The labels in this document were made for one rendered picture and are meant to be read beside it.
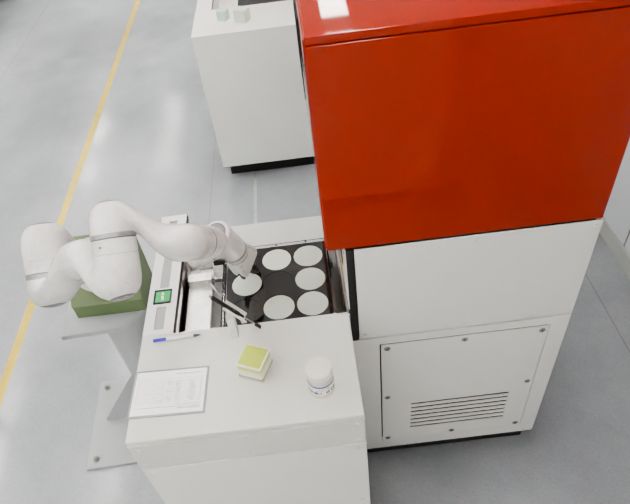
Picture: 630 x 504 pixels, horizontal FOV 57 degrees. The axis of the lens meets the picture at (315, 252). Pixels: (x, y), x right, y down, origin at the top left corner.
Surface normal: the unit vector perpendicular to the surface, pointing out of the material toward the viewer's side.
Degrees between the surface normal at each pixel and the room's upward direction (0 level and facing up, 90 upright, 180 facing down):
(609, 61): 90
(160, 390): 0
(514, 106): 90
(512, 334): 90
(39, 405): 0
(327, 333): 0
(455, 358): 90
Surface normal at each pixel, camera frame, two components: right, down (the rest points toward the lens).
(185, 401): -0.09, -0.71
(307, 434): 0.08, 0.70
